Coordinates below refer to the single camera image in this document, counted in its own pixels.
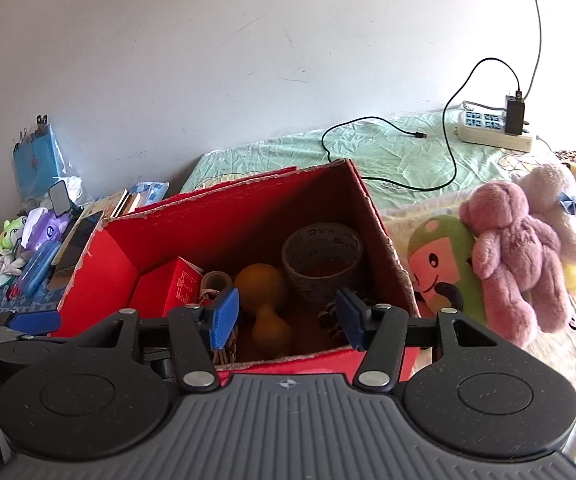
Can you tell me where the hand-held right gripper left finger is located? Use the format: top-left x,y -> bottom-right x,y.
75,287 -> 241,395

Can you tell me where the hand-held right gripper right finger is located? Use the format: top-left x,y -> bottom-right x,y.
335,289 -> 499,394

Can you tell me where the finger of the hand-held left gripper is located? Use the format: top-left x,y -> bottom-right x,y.
0,310 -> 62,336

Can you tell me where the brown pine cone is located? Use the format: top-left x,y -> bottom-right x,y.
318,292 -> 376,346

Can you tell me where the orange-brown gourd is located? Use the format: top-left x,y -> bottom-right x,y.
234,262 -> 293,360

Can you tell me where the printed packing tape roll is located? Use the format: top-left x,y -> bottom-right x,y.
282,221 -> 365,303

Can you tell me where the small red patterned gift box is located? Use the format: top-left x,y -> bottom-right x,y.
128,256 -> 205,318

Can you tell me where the large red cardboard box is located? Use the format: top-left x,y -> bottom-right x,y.
50,158 -> 421,386

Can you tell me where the blue patterned cloth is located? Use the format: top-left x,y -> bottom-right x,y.
0,270 -> 76,318

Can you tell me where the purple tissue pack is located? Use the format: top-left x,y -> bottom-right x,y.
22,207 -> 76,251

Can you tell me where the green frog plush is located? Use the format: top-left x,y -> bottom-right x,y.
0,215 -> 28,253

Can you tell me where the green plush toy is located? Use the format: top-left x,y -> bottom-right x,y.
407,215 -> 489,323

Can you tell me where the small black-framed mirror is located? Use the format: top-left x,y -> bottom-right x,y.
48,180 -> 81,213

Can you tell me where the paperback book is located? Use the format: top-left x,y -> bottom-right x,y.
82,189 -> 143,221

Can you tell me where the blue plastic packet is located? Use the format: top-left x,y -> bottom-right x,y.
130,181 -> 171,208

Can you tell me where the blue paper bag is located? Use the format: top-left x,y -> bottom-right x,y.
12,115 -> 66,201

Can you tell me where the pink plush bear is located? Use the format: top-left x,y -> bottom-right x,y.
459,180 -> 574,350

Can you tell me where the light green bed sheet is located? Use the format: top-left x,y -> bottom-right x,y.
180,110 -> 576,461

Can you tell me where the white power strip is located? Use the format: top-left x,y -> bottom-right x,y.
457,108 -> 535,152

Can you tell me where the white plush bear blue bow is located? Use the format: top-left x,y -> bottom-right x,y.
512,162 -> 576,263

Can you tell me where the black charger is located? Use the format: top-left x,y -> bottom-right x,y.
504,91 -> 526,137

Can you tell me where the thin grey cable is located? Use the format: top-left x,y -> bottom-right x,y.
518,0 -> 544,101

